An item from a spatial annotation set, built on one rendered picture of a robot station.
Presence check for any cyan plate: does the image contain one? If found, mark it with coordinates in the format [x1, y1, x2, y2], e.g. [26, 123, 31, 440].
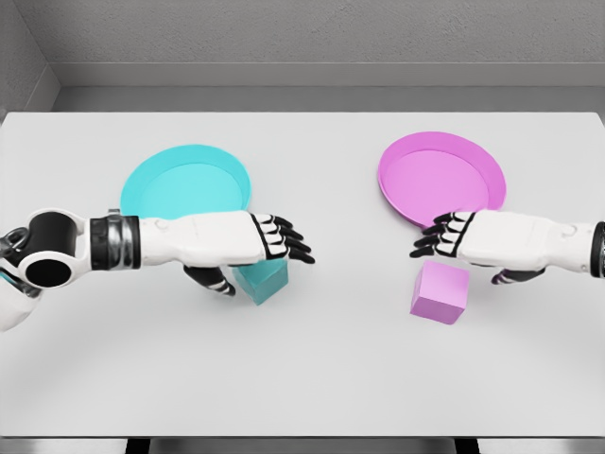
[119, 144, 252, 221]

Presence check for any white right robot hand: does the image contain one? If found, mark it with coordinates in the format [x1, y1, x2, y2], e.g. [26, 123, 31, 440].
[408, 210, 545, 287]

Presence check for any pink plate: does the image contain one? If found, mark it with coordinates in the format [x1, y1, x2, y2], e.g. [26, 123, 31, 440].
[377, 131, 507, 230]

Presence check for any cyan block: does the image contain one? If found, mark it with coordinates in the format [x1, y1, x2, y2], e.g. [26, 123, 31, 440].
[231, 257, 289, 307]

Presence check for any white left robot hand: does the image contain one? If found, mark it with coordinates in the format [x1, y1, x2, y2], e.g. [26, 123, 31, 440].
[181, 210, 317, 298]

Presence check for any pink block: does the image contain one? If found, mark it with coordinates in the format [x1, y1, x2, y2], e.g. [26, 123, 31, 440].
[408, 259, 471, 326]

